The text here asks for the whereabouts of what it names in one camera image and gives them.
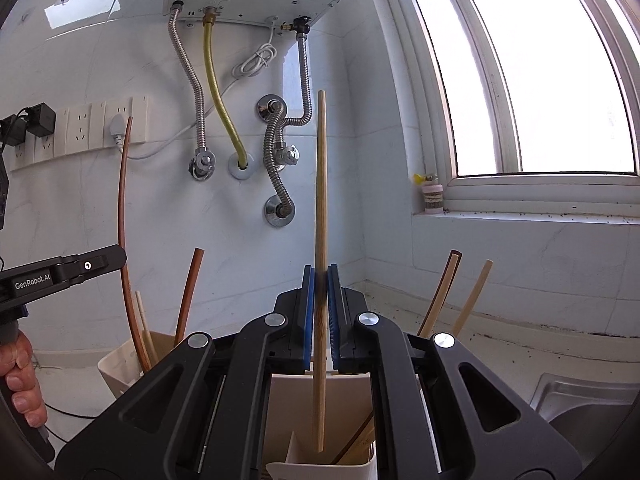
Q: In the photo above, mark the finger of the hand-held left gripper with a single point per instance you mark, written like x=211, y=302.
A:
x=95, y=260

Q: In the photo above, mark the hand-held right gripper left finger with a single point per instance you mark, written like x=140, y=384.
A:
x=310, y=310

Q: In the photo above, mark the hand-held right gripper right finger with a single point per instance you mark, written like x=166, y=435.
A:
x=332, y=315

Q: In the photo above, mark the dark brown chopstick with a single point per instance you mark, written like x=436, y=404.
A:
x=190, y=290
x=440, y=295
x=120, y=210

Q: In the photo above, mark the cream utensil holder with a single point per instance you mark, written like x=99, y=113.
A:
x=290, y=410

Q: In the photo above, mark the person's left hand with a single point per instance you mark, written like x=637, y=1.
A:
x=22, y=375

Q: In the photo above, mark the black charger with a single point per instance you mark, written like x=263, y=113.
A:
x=12, y=130
x=40, y=117

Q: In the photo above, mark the small jar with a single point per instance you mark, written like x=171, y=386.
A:
x=432, y=197

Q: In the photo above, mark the steel sink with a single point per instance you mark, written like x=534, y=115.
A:
x=565, y=395

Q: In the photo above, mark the row of white wall sockets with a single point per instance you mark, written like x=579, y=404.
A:
x=140, y=120

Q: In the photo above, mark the white window frame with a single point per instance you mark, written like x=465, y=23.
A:
x=525, y=192

